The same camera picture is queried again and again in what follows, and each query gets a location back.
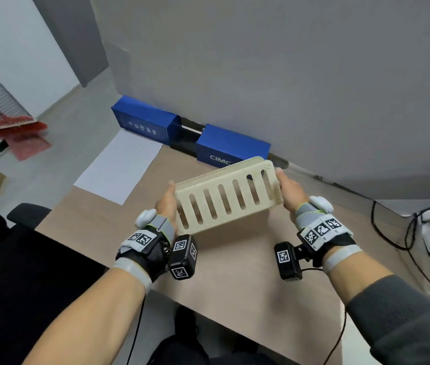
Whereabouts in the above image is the black office chair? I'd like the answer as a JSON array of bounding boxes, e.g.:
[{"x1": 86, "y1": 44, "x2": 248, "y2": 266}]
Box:
[{"x1": 0, "y1": 199, "x2": 110, "y2": 365}]

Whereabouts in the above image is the white round right tracker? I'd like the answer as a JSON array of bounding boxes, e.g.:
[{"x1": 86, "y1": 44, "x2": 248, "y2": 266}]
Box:
[{"x1": 309, "y1": 196, "x2": 334, "y2": 215}]

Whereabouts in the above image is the red broom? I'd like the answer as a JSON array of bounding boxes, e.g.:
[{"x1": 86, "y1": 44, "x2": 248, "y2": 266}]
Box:
[{"x1": 0, "y1": 114, "x2": 48, "y2": 139}]

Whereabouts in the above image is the beige slotted plastic basket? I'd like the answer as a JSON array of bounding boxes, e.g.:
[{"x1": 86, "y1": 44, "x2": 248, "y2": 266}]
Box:
[{"x1": 174, "y1": 156, "x2": 284, "y2": 236}]

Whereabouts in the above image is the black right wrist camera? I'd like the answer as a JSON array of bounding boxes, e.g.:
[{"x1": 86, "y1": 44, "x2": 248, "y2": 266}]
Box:
[{"x1": 274, "y1": 242, "x2": 304, "y2": 282}]

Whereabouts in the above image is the blue cardboard box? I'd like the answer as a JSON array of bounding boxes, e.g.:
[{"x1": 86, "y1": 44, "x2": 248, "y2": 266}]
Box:
[
  {"x1": 196, "y1": 124, "x2": 272, "y2": 170},
  {"x1": 111, "y1": 95, "x2": 182, "y2": 146}
]

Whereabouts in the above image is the person's leg in black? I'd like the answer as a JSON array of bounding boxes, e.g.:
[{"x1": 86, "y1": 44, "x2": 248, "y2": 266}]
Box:
[{"x1": 150, "y1": 305, "x2": 278, "y2": 365}]

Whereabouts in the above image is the person's right forearm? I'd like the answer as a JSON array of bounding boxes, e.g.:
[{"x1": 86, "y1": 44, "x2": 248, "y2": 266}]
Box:
[{"x1": 322, "y1": 245, "x2": 430, "y2": 365}]

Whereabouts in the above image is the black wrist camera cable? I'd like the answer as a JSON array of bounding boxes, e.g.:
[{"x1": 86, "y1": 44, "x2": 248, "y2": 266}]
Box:
[
  {"x1": 122, "y1": 290, "x2": 148, "y2": 365},
  {"x1": 299, "y1": 267, "x2": 348, "y2": 365}
]

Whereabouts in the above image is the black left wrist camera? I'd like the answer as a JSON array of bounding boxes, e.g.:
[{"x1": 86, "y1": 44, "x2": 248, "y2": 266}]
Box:
[{"x1": 167, "y1": 234, "x2": 199, "y2": 281}]

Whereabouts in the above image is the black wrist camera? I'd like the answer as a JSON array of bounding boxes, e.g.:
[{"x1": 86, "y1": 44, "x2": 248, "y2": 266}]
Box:
[
  {"x1": 167, "y1": 234, "x2": 199, "y2": 281},
  {"x1": 274, "y1": 242, "x2": 304, "y2": 282}
]

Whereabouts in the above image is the person's left forearm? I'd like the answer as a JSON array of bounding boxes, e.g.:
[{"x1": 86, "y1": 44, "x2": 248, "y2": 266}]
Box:
[{"x1": 23, "y1": 260, "x2": 153, "y2": 365}]

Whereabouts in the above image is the white round left tracker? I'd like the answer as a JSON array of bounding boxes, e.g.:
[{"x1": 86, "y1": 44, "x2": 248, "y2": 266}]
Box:
[{"x1": 135, "y1": 209, "x2": 158, "y2": 229}]

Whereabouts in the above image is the white paper sheet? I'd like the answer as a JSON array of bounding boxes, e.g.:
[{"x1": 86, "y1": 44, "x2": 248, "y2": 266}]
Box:
[{"x1": 73, "y1": 129, "x2": 164, "y2": 206}]

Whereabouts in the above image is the person's right hand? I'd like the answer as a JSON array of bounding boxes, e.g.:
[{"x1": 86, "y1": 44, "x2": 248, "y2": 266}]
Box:
[{"x1": 275, "y1": 168, "x2": 362, "y2": 269}]

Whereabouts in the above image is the white round tracker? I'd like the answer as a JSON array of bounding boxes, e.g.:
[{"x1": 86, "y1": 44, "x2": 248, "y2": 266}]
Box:
[
  {"x1": 309, "y1": 196, "x2": 334, "y2": 215},
  {"x1": 135, "y1": 209, "x2": 158, "y2": 229}
]

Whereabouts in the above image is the person's left hand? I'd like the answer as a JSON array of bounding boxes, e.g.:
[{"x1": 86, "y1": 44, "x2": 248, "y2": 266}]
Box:
[{"x1": 115, "y1": 180, "x2": 180, "y2": 283}]

